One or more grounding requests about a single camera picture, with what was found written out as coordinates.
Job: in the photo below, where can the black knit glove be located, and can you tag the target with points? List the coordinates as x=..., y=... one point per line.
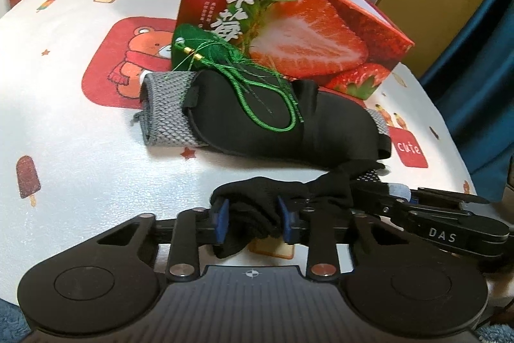
x=257, y=206

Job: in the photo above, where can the white cartoon print tablecloth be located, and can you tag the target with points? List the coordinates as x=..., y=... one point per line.
x=80, y=150

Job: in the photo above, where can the blue fuzzy cloth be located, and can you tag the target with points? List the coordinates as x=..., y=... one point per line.
x=498, y=335

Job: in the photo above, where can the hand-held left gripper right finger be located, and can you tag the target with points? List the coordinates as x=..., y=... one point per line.
x=283, y=215

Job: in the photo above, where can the red strawberry print box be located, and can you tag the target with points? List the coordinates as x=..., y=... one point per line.
x=305, y=33

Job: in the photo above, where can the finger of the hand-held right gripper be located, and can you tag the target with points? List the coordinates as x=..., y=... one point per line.
x=399, y=191
x=375, y=200

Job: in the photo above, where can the green tassel ornament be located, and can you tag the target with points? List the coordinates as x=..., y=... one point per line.
x=192, y=38

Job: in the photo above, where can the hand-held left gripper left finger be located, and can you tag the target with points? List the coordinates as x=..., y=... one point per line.
x=221, y=215

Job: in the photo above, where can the blue curtain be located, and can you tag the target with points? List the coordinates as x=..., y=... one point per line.
x=474, y=65

